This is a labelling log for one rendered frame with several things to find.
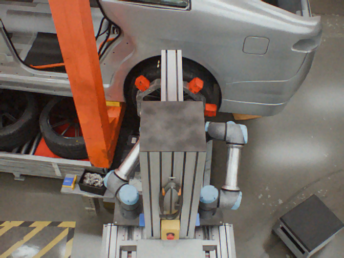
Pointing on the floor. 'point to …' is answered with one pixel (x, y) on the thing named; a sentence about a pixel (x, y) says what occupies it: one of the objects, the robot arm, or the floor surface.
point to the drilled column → (91, 205)
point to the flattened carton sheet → (244, 116)
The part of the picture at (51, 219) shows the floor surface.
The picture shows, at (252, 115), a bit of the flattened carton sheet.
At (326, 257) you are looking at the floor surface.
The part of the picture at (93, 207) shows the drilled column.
